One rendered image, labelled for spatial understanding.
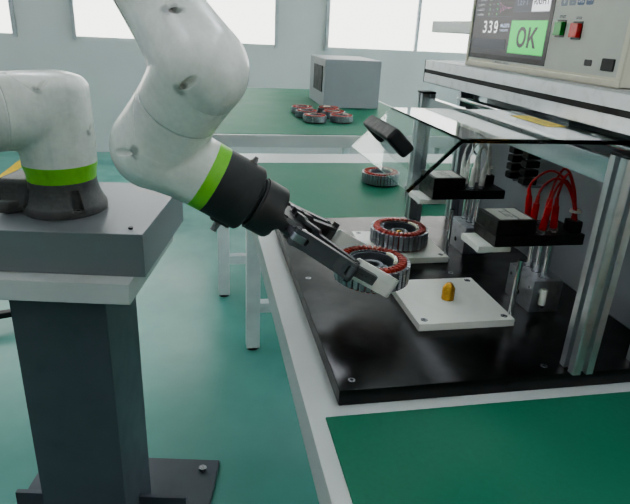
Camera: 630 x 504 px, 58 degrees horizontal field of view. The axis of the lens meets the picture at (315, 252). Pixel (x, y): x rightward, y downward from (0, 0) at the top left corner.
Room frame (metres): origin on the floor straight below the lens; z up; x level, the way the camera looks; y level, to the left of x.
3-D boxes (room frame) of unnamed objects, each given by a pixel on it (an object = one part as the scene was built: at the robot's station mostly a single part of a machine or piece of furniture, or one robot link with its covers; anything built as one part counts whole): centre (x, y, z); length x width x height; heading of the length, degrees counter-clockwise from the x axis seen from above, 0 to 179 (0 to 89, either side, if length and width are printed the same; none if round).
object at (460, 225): (1.06, -0.30, 0.80); 0.08 x 0.05 x 0.06; 12
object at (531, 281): (0.83, -0.35, 0.80); 0.08 x 0.05 x 0.06; 12
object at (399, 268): (0.77, -0.09, 0.84); 0.11 x 0.11 x 0.04
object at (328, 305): (0.92, -0.20, 0.76); 0.64 x 0.47 x 0.02; 12
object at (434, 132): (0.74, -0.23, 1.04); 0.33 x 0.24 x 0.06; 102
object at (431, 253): (1.04, -0.16, 0.78); 0.15 x 0.15 x 0.01; 12
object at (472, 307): (0.80, -0.21, 0.78); 0.15 x 0.15 x 0.01; 12
